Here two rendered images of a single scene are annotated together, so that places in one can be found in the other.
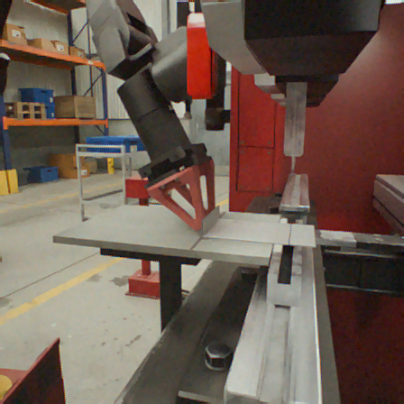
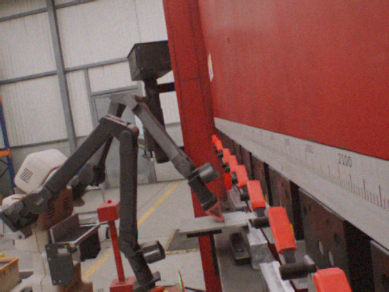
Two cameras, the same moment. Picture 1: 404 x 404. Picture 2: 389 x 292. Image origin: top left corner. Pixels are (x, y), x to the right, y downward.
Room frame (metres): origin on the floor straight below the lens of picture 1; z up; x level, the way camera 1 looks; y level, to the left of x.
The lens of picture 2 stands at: (-1.05, 0.47, 1.45)
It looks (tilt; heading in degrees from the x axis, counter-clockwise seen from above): 4 degrees down; 345
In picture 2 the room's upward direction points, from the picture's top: 9 degrees counter-clockwise
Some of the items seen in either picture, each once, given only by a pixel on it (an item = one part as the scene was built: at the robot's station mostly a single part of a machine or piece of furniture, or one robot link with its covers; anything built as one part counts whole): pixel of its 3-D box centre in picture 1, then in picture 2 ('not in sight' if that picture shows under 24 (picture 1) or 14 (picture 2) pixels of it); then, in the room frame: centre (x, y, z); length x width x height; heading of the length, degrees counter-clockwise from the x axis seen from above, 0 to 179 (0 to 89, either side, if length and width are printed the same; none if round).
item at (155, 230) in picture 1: (177, 227); (212, 222); (0.46, 0.03, 1.00); 0.26 x 0.18 x 0.01; 74
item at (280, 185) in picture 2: not in sight; (308, 220); (-0.51, 0.16, 1.26); 0.15 x 0.09 x 0.17; 164
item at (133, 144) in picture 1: (114, 145); not in sight; (3.74, 0.89, 0.92); 0.50 x 0.36 x 0.18; 65
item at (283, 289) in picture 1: (288, 252); (249, 221); (0.39, -0.10, 0.99); 0.20 x 0.03 x 0.03; 164
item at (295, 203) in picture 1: (296, 202); (236, 203); (0.95, -0.26, 0.92); 0.50 x 0.06 x 0.10; 164
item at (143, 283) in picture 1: (144, 234); (116, 248); (2.28, 0.37, 0.41); 0.25 x 0.20 x 0.83; 74
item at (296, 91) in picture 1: (295, 129); not in sight; (0.42, -0.11, 1.13); 0.10 x 0.02 x 0.10; 164
